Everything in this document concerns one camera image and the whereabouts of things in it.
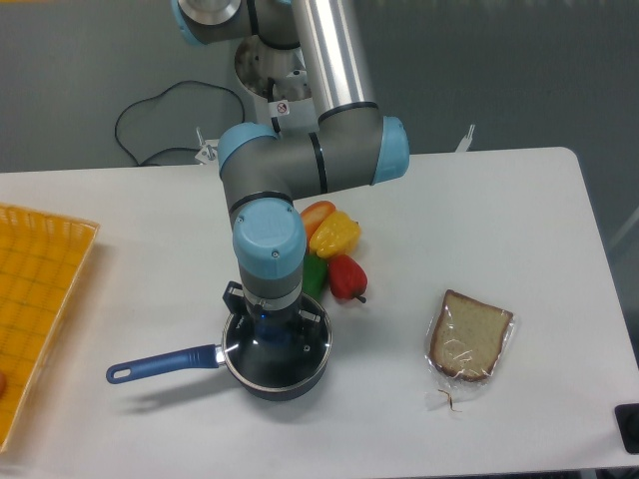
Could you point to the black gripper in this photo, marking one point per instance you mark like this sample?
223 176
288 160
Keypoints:
272 320

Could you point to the glass pot lid blue knob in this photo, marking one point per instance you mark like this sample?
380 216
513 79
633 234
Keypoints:
277 364

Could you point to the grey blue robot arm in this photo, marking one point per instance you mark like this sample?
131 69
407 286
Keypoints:
264 172

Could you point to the green bell pepper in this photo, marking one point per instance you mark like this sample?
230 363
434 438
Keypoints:
314 276

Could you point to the red bell pepper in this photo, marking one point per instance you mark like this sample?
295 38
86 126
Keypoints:
347 279

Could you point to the yellow bell pepper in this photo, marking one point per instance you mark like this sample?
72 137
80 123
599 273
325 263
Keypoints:
337 234

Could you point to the orange baguette loaf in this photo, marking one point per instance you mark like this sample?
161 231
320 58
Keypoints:
313 215

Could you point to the bread slice in plastic bag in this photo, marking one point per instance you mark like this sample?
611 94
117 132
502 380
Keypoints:
464 344

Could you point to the yellow woven basket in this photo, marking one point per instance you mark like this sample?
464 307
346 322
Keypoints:
42 257

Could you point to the black device at table edge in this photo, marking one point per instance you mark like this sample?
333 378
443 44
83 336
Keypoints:
627 417

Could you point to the blue saucepan with handle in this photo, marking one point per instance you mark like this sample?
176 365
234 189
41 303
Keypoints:
208 356

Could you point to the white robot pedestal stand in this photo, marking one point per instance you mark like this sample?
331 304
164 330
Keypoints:
277 83

